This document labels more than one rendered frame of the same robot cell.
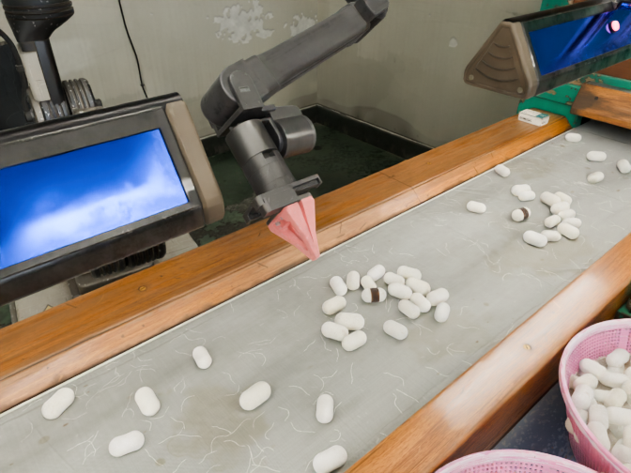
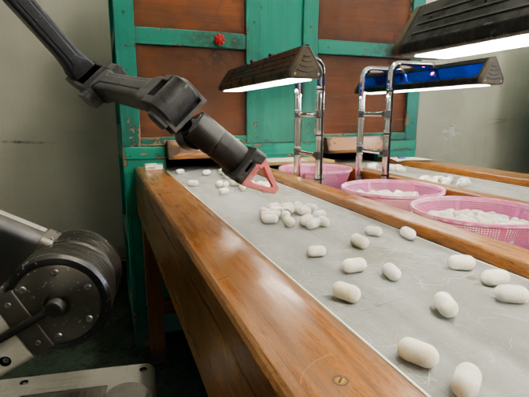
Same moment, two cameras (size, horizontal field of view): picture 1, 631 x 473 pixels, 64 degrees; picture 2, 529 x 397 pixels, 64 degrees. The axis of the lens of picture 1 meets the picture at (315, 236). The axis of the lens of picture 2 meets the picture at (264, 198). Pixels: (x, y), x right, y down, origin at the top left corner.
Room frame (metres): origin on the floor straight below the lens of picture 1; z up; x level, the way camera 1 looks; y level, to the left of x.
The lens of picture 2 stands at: (0.29, 0.76, 0.96)
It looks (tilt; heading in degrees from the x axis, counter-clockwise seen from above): 11 degrees down; 289
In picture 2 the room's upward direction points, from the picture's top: straight up
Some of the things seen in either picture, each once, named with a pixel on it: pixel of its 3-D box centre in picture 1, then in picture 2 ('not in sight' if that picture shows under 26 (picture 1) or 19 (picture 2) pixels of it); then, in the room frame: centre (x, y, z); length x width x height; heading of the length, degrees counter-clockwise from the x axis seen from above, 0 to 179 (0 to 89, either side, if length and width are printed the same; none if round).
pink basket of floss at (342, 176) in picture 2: not in sight; (314, 180); (0.62, -0.73, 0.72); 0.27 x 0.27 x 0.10
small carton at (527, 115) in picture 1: (533, 117); (153, 166); (1.17, -0.53, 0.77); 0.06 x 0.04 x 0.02; 40
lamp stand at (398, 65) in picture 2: not in sight; (393, 132); (0.35, -0.73, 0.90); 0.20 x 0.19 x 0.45; 130
